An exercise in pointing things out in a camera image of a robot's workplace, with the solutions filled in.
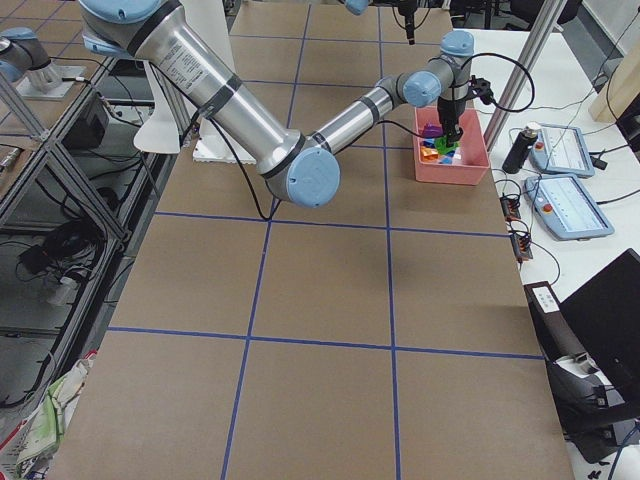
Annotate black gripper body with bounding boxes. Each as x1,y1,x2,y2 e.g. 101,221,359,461
396,0,418,45
437,97,464,146

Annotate purple sloped block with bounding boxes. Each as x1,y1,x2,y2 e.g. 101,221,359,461
421,123,443,138

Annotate green double-stud block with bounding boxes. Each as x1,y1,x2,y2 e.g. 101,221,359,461
434,136,459,155

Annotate orange sloped block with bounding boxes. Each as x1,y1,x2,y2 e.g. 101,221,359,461
420,146,441,164

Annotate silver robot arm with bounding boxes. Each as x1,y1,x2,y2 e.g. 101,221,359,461
80,1,475,208
342,0,418,45

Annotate pink plastic box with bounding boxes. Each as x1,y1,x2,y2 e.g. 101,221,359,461
413,107,490,186

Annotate black water bottle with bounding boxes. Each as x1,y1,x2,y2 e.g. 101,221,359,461
502,128,539,174

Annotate far teach pendant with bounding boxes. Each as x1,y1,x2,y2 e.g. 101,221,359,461
529,123,595,178

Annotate teach pendant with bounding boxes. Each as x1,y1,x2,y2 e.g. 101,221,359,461
529,123,595,178
524,174,615,241

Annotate near teach pendant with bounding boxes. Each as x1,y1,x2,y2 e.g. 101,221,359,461
524,174,615,241

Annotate black laptop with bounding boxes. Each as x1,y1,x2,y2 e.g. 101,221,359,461
561,248,639,401

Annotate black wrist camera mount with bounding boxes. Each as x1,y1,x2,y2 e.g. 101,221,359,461
467,75,496,105

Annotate aluminium frame post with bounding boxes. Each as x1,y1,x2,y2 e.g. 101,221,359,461
484,0,567,152

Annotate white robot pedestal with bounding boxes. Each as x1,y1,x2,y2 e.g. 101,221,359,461
129,1,262,163

